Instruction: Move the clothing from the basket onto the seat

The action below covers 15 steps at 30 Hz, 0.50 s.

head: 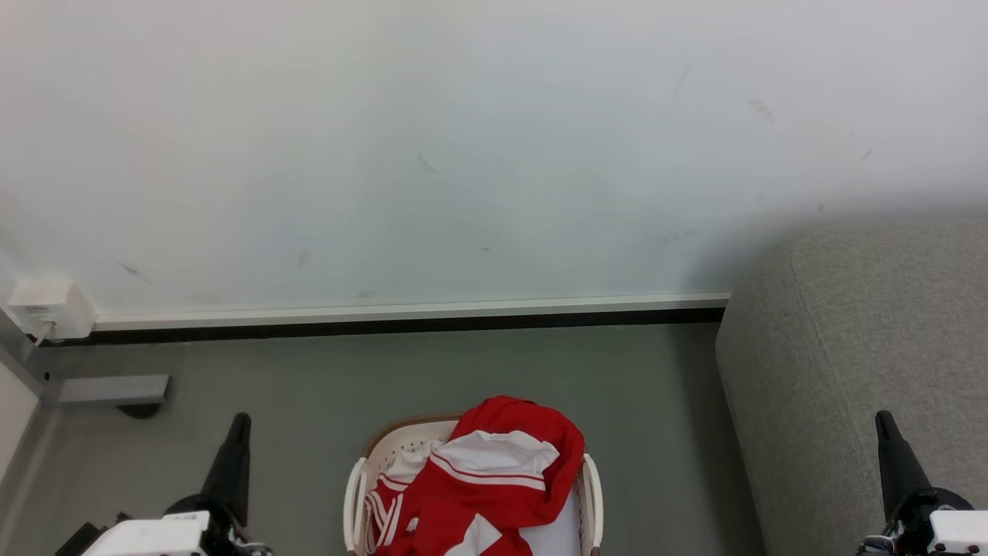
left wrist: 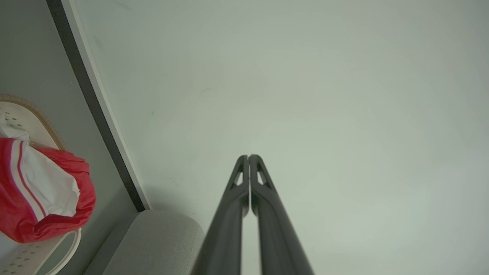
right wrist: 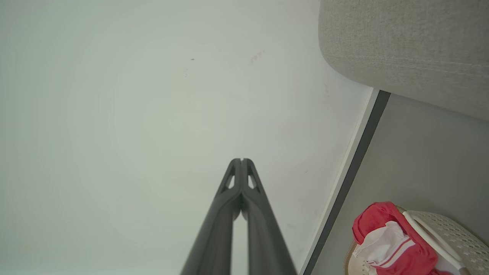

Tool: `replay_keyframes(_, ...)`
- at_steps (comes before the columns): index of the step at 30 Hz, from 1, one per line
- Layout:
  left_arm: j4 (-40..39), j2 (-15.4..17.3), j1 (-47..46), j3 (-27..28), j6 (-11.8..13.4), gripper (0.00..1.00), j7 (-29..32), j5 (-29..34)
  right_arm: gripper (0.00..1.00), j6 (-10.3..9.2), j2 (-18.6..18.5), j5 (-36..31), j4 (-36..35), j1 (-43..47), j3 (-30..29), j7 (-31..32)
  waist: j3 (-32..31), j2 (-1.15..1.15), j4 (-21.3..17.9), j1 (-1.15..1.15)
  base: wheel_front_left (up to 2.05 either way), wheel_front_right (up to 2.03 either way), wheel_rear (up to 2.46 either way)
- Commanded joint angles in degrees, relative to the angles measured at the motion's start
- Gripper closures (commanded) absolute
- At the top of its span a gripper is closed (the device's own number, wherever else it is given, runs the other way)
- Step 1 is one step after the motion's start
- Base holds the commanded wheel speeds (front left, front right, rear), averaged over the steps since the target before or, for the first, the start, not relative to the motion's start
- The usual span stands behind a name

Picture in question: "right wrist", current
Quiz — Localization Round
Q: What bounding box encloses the red white striped garment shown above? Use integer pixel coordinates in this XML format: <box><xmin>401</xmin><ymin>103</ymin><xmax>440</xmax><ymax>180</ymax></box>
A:
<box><xmin>352</xmin><ymin>201</ymin><xmax>456</xmax><ymax>275</ymax></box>

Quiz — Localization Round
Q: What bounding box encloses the grey fabric sofa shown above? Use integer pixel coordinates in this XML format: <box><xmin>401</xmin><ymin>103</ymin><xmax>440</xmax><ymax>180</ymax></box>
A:
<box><xmin>318</xmin><ymin>0</ymin><xmax>489</xmax><ymax>122</ymax></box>

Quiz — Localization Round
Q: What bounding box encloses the white and black baseboard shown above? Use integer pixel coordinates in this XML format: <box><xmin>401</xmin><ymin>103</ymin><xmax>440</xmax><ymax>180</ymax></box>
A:
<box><xmin>298</xmin><ymin>89</ymin><xmax>391</xmax><ymax>275</ymax></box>

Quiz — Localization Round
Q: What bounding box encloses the white perforated laundry basket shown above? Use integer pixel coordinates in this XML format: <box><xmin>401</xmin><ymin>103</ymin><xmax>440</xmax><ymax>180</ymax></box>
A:
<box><xmin>345</xmin><ymin>205</ymin><xmax>489</xmax><ymax>275</ymax></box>

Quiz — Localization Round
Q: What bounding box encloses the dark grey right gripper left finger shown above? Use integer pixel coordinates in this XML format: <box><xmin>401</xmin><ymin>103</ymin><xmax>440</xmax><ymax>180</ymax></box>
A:
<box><xmin>180</xmin><ymin>158</ymin><xmax>242</xmax><ymax>275</ymax></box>

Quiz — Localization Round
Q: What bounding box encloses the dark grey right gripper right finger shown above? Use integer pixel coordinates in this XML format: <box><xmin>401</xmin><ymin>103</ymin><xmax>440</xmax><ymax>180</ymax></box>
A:
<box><xmin>242</xmin><ymin>158</ymin><xmax>298</xmax><ymax>275</ymax></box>

